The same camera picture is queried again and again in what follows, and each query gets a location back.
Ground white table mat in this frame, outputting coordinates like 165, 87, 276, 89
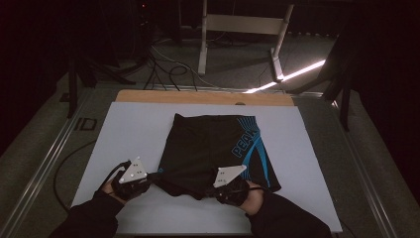
70, 101, 344, 235

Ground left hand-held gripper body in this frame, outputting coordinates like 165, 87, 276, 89
111, 156, 153, 201

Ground black shorts with blue print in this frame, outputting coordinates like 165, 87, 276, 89
152, 112, 282, 201

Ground dark equipment rack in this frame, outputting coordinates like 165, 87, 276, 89
130, 0, 157, 60

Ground white desk frame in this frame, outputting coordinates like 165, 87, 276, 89
197, 0, 295, 83

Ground aluminium floor rail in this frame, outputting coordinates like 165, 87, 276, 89
325, 95, 399, 238
0, 90, 95, 238

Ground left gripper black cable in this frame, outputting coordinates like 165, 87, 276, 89
98, 162, 128, 192

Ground black metal stand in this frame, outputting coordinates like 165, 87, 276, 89
290, 29, 356, 133
64, 49, 137, 119

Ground person's left hand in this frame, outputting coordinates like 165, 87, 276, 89
100, 161, 133, 203

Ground bundle of floor cables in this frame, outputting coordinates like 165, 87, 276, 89
142, 38, 219, 92

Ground black floor cable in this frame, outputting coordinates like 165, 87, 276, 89
52, 140, 97, 214

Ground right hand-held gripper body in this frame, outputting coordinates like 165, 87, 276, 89
205, 164, 252, 207

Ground wooden table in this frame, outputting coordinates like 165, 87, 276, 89
114, 89, 295, 107

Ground person's right hand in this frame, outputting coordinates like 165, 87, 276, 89
238, 179, 265, 216

